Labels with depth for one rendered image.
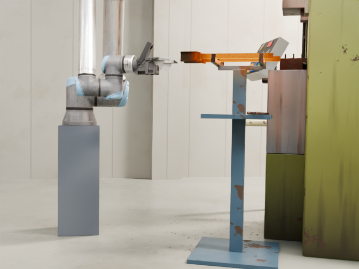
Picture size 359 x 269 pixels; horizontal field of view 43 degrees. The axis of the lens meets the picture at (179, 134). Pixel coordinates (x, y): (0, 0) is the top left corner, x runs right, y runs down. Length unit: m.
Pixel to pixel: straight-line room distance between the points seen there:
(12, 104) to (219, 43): 2.19
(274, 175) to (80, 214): 1.07
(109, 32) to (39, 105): 2.35
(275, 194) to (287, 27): 2.99
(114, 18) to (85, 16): 0.17
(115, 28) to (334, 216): 1.45
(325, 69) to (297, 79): 0.29
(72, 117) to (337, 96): 1.36
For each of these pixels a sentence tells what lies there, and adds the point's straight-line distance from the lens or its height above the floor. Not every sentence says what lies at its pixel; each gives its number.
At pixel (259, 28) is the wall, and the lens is 5.12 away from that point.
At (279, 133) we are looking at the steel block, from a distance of 2.50.
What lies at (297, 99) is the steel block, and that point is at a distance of 2.50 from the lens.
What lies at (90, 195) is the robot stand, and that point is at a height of 0.22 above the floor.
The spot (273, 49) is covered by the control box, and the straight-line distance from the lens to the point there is 3.16.
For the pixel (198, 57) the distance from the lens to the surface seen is 2.09.
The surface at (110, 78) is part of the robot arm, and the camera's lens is 2.31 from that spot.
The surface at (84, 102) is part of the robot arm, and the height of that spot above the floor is 0.73.
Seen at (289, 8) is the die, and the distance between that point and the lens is 2.72.
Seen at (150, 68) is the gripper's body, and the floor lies 0.89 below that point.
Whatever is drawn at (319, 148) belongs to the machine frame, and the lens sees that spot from 2.24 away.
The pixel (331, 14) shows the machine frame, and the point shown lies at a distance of 2.29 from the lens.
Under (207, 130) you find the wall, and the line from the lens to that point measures 4.87.
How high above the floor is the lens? 0.67
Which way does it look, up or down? 3 degrees down
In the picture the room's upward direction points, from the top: 1 degrees clockwise
